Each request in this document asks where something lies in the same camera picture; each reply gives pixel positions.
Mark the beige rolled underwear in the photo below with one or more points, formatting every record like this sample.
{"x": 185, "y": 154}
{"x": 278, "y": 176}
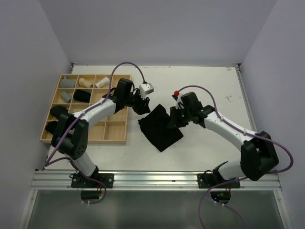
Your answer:
{"x": 85, "y": 83}

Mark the grey rolled underwear second row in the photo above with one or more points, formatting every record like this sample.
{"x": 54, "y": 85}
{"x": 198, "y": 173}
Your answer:
{"x": 66, "y": 97}

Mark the black rolled underwear bottom row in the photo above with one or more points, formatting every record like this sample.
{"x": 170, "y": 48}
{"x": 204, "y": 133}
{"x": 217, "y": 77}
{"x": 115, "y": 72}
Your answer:
{"x": 51, "y": 126}

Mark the wooden compartment tray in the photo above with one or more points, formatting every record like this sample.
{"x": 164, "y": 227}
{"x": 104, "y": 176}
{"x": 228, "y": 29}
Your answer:
{"x": 110, "y": 130}

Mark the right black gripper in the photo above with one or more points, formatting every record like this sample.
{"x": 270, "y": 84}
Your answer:
{"x": 174, "y": 121}

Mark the right wrist camera red tip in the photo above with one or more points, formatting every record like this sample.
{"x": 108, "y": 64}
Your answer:
{"x": 177, "y": 97}

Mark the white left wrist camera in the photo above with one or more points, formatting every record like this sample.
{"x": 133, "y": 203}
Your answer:
{"x": 145, "y": 89}

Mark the white underwear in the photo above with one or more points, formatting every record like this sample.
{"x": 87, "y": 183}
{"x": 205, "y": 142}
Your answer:
{"x": 102, "y": 82}

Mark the black rolled underwear second row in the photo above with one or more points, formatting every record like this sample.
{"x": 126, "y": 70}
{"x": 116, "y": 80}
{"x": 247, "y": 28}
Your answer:
{"x": 82, "y": 96}

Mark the black rolled underwear third row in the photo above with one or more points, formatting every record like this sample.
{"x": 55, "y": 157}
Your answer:
{"x": 58, "y": 110}

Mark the grey rolled underwear top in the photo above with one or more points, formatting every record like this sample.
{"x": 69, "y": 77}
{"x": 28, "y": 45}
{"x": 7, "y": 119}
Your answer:
{"x": 67, "y": 83}

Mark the aluminium mounting rail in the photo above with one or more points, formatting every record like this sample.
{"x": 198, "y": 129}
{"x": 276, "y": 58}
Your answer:
{"x": 146, "y": 181}

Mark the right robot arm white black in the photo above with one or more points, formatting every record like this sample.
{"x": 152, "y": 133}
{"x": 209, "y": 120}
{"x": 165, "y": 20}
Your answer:
{"x": 257, "y": 154}

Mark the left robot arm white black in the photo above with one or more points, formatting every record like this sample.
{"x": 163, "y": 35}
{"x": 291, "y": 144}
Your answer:
{"x": 70, "y": 136}

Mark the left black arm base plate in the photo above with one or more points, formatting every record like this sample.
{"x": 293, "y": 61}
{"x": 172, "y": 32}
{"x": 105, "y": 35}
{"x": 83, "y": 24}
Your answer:
{"x": 104, "y": 180}

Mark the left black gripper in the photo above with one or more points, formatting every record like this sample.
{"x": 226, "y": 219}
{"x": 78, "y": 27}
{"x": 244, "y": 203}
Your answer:
{"x": 143, "y": 107}

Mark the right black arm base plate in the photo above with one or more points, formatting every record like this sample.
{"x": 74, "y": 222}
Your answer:
{"x": 206, "y": 180}

